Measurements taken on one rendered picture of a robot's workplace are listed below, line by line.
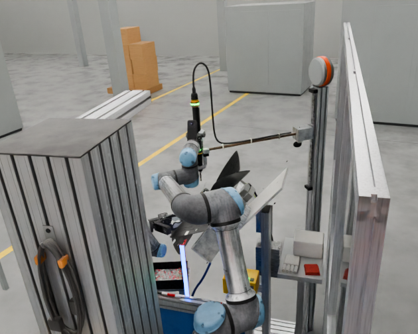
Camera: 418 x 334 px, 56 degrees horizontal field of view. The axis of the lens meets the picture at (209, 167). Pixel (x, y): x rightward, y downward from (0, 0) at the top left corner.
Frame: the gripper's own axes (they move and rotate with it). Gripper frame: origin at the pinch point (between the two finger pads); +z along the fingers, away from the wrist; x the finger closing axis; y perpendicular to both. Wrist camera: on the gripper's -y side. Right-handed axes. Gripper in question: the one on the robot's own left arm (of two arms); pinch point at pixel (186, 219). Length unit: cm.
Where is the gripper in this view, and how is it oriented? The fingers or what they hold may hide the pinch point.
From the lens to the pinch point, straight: 218.6
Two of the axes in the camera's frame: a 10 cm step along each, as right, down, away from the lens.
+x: 0.9, 9.5, 3.1
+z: 9.4, -1.9, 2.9
